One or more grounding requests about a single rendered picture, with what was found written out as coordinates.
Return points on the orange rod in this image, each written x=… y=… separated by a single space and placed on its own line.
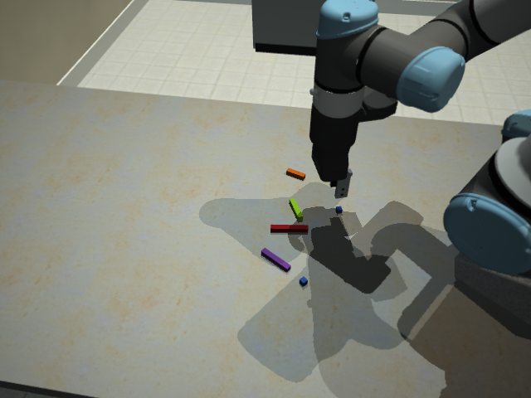
x=296 y=174

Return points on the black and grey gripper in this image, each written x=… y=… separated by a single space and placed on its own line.
x=333 y=130

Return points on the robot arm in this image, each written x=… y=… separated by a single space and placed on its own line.
x=489 y=220

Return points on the dark red rod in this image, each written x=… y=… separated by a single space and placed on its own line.
x=289 y=228

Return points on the lime green rod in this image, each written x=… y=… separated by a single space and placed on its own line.
x=296 y=209

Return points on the purple rod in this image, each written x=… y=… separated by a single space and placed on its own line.
x=275 y=259

